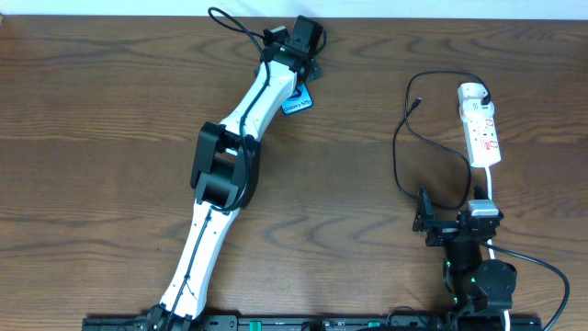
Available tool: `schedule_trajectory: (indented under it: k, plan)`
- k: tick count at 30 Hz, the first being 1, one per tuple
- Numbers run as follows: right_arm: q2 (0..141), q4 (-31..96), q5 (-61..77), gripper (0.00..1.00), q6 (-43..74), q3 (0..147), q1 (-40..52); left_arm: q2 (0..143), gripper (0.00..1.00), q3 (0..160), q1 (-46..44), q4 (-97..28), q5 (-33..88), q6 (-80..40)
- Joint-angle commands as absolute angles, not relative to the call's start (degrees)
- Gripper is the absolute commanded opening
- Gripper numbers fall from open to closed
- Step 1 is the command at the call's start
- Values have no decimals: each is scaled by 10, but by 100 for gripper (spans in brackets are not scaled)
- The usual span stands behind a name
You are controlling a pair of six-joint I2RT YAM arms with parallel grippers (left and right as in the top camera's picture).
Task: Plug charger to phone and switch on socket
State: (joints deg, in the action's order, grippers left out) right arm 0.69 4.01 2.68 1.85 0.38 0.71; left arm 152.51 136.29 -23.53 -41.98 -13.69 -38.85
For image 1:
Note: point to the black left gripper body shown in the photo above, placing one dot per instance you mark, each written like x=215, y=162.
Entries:
x=315, y=70

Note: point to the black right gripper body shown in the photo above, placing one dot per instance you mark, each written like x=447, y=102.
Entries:
x=446, y=231

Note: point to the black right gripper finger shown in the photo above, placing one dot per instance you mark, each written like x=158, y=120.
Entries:
x=480, y=193
x=424, y=219

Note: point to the blue Galaxy smartphone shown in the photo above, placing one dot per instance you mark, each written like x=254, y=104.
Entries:
x=299, y=100

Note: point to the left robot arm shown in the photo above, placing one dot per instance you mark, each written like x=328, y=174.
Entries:
x=225, y=169

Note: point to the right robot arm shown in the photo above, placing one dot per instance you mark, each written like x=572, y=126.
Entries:
x=482, y=288

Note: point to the white charger adapter plug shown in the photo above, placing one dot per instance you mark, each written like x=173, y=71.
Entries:
x=471, y=110

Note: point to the white power strip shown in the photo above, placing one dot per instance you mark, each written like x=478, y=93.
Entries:
x=481, y=137

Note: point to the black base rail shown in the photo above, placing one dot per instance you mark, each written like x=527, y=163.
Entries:
x=225, y=322

